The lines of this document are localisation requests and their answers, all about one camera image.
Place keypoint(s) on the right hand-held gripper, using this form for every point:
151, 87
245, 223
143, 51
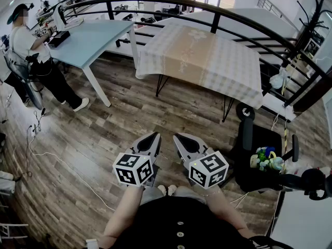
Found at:
207, 170

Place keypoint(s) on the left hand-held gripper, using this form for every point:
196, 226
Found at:
129, 168

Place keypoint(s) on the beige checkered flower tablecloth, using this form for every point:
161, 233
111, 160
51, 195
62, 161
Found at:
197, 58

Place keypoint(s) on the person's right forearm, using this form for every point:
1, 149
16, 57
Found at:
225, 209

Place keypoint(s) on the person's left forearm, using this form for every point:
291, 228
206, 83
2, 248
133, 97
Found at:
122, 211

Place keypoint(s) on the person's left white shoe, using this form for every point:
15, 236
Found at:
162, 189

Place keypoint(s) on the person's white shoe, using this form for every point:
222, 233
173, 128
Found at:
162, 189
172, 189

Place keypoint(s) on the person's grey trousers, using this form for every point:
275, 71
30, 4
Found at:
186, 192

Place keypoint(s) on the person's right white shoe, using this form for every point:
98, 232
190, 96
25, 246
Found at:
172, 189

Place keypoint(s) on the round black stand base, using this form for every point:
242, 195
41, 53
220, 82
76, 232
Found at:
245, 110

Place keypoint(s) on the black office chair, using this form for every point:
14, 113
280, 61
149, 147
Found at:
262, 149

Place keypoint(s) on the colourful toy flower bouquet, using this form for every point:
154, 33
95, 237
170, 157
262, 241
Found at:
264, 158

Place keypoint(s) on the person's black buttoned top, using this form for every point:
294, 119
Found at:
155, 224

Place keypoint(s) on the white plastic bag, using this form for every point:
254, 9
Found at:
278, 79

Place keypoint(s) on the light blue table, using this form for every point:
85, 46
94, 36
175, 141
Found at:
88, 40

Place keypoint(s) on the black curved metal railing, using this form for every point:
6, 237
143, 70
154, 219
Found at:
215, 22

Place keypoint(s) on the black white-striped garment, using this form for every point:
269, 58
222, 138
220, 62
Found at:
269, 244

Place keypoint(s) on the black box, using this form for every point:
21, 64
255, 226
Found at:
59, 39

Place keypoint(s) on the white desk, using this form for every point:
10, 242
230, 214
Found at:
303, 222

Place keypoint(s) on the stack of white papers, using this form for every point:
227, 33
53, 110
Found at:
75, 23

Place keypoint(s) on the white hooded garment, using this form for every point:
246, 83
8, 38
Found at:
58, 15

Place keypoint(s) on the grey metal stair railing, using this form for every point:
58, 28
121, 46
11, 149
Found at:
272, 8

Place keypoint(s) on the black coat rack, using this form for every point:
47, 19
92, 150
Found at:
315, 17

